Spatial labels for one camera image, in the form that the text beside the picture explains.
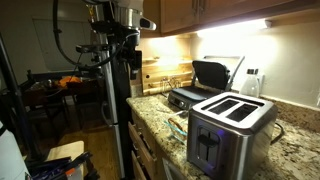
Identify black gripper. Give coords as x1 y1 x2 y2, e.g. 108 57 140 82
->
117 28 142 80

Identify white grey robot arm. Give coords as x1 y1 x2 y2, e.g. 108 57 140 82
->
83 0 157 80

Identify stainless steel two-slot toaster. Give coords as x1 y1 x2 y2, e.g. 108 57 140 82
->
187 92 278 180

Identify wooden cutting board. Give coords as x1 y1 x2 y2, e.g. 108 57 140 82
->
141 59 193 95

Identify wooden upper cabinets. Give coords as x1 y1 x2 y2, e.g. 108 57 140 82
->
160 0 319 36

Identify stainless steel refrigerator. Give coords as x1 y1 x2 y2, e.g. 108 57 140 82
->
100 28 134 180

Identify black panini grill press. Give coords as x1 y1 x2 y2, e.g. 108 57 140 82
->
167 56 245 110

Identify dark dining table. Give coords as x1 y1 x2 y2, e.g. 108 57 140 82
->
22 76 101 130

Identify wooden lower cabinet drawers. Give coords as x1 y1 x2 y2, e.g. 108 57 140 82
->
127 109 188 180

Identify light wooden stool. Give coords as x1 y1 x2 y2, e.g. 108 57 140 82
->
47 141 84 180

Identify clear plastic water bottle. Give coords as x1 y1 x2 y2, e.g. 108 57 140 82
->
240 69 260 97

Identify under-cabinet light strip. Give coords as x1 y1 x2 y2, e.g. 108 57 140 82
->
197 19 272 38

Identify black camera on stand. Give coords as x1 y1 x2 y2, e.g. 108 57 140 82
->
76 44 111 70

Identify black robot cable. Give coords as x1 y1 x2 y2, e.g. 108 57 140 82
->
52 0 132 69

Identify black toaster power cord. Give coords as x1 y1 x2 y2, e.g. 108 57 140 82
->
270 121 286 146

